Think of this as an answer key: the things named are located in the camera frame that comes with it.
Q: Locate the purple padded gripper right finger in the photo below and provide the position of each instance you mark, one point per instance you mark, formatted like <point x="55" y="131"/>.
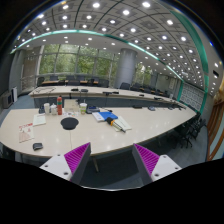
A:
<point x="151" y="166"/>

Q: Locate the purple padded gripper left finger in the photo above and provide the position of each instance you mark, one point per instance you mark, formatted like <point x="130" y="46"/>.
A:
<point x="69" y="166"/>

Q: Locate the black computer mouse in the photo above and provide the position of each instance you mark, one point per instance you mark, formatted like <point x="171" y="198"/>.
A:
<point x="37" y="146"/>

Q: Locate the black round mouse pad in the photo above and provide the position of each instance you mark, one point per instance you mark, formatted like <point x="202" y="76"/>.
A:
<point x="69" y="123"/>

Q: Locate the long cream conference table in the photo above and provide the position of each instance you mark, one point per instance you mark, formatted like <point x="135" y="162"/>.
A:
<point x="145" y="125"/>

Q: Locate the black office chair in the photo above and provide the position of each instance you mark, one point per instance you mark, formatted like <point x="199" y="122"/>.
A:
<point x="188" y="130"/>

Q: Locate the white booklet stack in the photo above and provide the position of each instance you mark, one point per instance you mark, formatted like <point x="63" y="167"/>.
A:
<point x="122" y="123"/>

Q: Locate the red and white leaflet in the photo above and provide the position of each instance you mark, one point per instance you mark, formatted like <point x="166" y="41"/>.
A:
<point x="26" y="132"/>

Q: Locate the white paper sheet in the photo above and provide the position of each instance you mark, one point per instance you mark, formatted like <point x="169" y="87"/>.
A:
<point x="39" y="119"/>

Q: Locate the blue folder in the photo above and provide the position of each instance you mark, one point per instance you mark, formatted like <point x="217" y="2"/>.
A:
<point x="105" y="115"/>

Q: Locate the white cup with green label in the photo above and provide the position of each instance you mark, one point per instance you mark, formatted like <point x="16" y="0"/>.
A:
<point x="83" y="108"/>

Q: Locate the white paper cup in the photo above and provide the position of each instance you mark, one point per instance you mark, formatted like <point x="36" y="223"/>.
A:
<point x="47" y="108"/>

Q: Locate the red drink bottle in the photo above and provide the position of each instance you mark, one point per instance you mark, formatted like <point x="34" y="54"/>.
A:
<point x="59" y="105"/>

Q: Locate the rear cream conference table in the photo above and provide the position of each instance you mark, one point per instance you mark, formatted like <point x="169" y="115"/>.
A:
<point x="99" y="92"/>

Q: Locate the round grey pillar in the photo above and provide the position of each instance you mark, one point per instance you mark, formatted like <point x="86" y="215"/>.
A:
<point x="126" y="67"/>

